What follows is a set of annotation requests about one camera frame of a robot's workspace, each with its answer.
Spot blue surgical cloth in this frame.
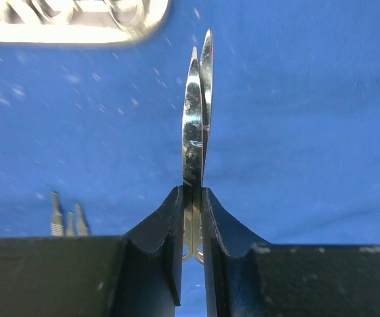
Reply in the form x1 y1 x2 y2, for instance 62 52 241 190
0 1 380 316

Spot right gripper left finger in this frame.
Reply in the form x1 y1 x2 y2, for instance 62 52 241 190
0 187 183 316

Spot steel instrument tray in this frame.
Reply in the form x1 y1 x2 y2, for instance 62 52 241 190
0 0 172 46

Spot white handled scalpel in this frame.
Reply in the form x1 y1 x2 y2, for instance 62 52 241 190
50 192 65 236

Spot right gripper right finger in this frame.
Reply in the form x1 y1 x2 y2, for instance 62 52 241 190
201 188 380 316

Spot steel surgical scissors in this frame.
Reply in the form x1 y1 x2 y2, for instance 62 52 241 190
181 28 214 264

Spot steel forceps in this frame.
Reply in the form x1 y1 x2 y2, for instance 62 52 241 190
66 211 75 236

